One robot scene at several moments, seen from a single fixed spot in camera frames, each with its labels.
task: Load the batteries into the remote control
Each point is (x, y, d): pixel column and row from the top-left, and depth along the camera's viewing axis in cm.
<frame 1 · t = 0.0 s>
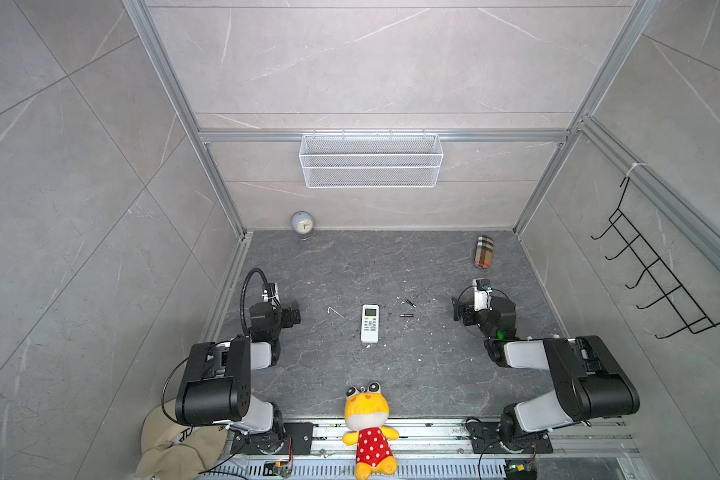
left hand: (278, 296, 94), fingers open
right hand: (468, 293, 94), fingers open
white remote control: (370, 318, 96), point 2 cm above the table
black battery: (405, 315, 97), on the table
black battery 2: (412, 304, 100), on the table
small round clock: (302, 222, 116), point 7 cm above the table
plaid cylindrical can: (483, 254, 112), point 3 cm above the table

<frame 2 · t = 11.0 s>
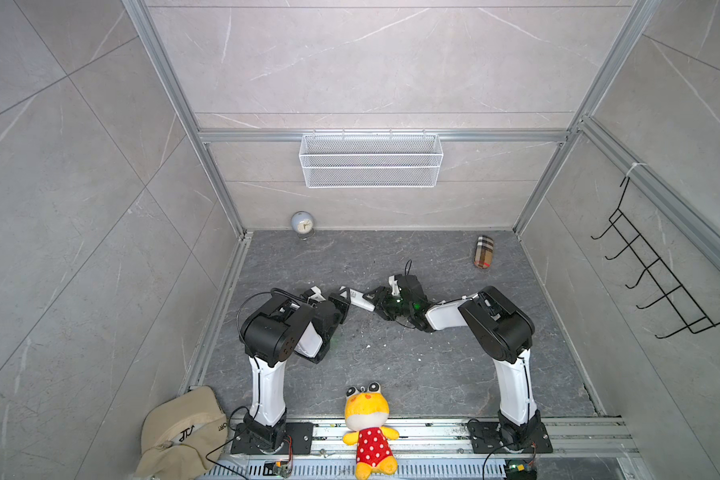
left hand: (351, 282, 95), fingers closed
right hand: (364, 298, 96), fingers open
white remote control: (357, 299, 96), point 6 cm above the table
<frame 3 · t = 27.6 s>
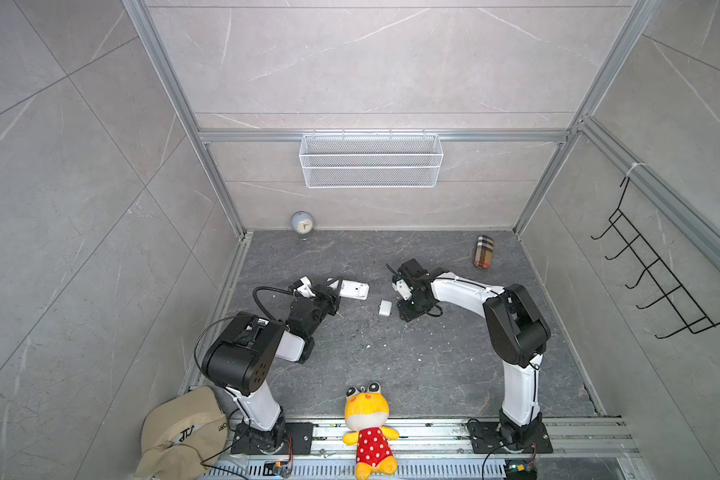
left hand: (344, 272, 86), fingers closed
right hand: (407, 310, 98), fingers open
white remote control: (352, 289, 87), point 15 cm above the table
white battery cover: (385, 307, 99), on the table
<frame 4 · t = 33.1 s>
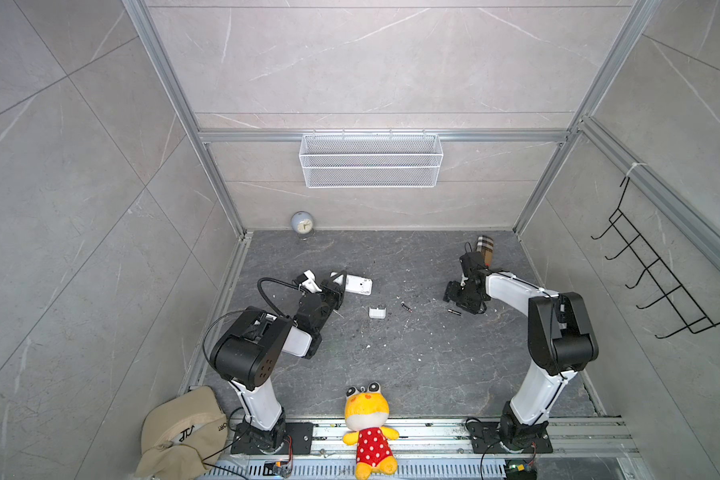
left hand: (348, 266, 87), fingers closed
right hand: (451, 297, 99), fingers open
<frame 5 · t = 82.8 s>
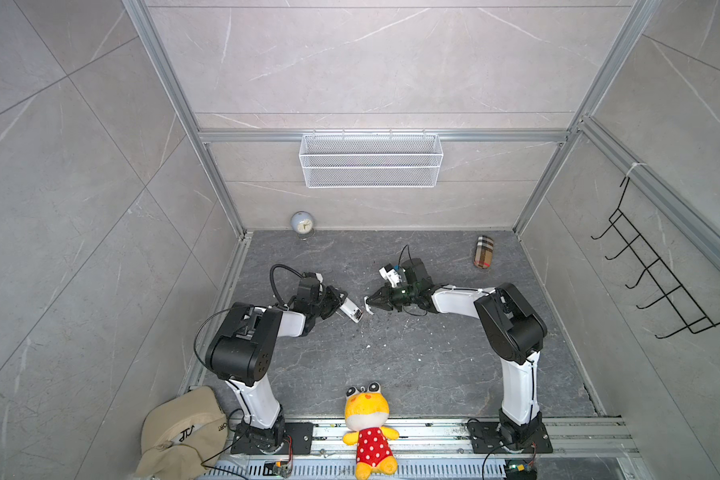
left hand: (347, 287, 96), fingers closed
right hand: (367, 300, 92), fingers closed
white remote control: (350, 308, 95), point 5 cm above the table
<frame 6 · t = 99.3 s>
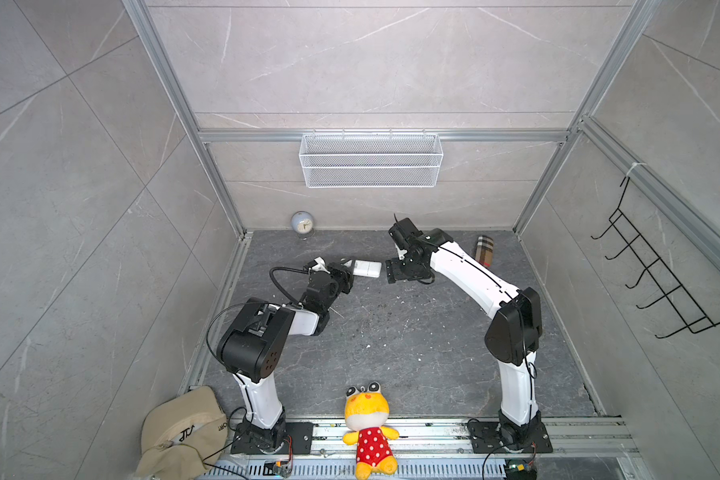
left hand: (359, 251, 89), fingers closed
right hand: (400, 273, 90), fingers open
white remote control: (367, 268, 89), point 17 cm above the table
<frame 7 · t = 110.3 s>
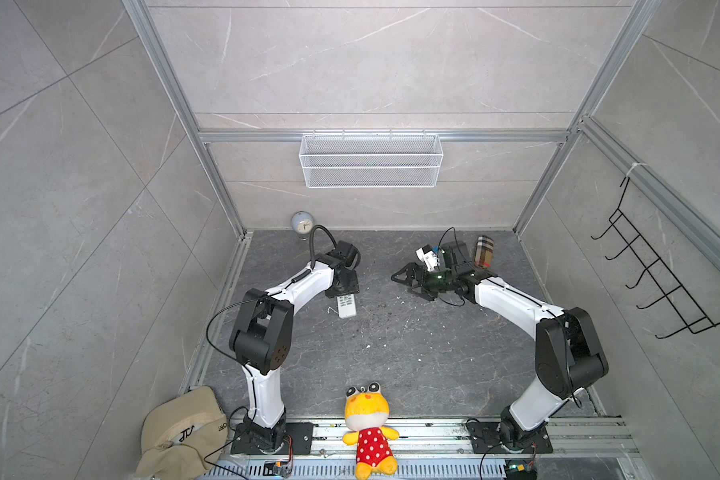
left hand: (349, 282, 95), fingers open
right hand: (399, 281, 87), fingers open
white remote control: (346, 304, 92), point 8 cm above the table
